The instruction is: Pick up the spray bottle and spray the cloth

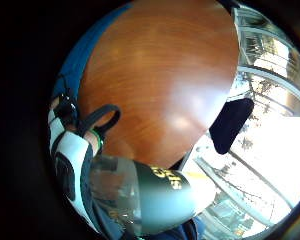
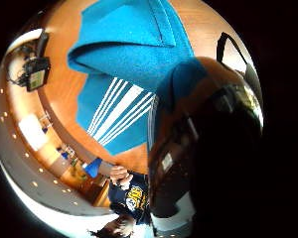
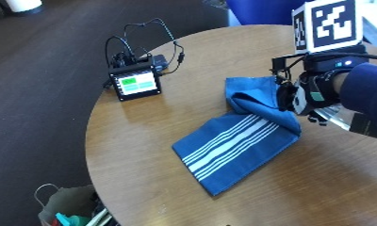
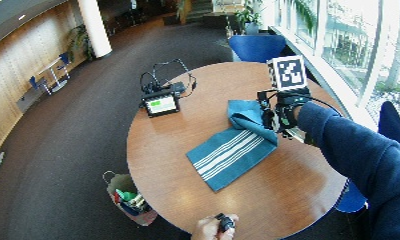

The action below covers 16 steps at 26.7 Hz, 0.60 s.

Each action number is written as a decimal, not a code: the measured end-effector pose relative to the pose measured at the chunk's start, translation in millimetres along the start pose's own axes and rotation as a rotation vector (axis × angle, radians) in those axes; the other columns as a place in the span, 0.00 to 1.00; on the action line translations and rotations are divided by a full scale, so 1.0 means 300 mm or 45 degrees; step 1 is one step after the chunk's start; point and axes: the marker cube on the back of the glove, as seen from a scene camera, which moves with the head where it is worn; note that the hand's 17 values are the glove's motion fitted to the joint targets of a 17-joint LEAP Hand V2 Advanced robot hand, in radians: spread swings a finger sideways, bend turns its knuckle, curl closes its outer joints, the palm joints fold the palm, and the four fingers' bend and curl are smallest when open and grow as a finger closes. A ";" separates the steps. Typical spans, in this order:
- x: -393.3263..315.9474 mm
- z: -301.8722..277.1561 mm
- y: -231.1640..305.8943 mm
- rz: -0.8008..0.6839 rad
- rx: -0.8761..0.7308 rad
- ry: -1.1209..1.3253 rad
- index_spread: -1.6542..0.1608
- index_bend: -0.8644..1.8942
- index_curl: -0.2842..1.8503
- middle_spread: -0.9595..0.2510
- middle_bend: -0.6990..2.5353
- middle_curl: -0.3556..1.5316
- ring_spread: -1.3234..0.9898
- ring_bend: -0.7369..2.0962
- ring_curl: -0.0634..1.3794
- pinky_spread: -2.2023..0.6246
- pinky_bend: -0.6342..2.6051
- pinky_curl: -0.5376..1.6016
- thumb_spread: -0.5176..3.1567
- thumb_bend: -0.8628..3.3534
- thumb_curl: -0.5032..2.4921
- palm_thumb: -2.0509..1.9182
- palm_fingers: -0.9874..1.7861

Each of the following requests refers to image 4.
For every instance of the small black handheld device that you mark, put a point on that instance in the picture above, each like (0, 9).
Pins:
(225, 222)

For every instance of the teal cloth with white stripes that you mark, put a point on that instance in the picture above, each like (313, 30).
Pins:
(228, 156)

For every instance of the white cube with black markers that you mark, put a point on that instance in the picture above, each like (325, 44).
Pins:
(288, 71)

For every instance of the colourful items in bag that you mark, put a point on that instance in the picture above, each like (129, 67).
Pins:
(131, 200)

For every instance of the blue shell chair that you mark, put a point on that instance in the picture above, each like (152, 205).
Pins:
(256, 47)
(350, 199)
(393, 121)

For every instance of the small black box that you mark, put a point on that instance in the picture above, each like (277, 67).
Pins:
(177, 88)

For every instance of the brown paper bag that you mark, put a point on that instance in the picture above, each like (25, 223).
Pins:
(120, 186)

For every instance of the black tablet with lit screen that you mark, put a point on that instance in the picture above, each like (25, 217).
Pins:
(160, 104)

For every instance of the green potted plant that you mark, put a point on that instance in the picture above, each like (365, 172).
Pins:
(248, 15)
(80, 41)

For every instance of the dark staircase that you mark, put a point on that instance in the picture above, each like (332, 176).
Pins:
(198, 10)

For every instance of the white round column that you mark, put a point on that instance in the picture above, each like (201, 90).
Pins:
(95, 28)

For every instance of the blue high chair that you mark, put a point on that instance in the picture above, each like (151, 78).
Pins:
(39, 84)
(64, 61)

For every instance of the white high table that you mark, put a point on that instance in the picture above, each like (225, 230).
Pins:
(53, 71)

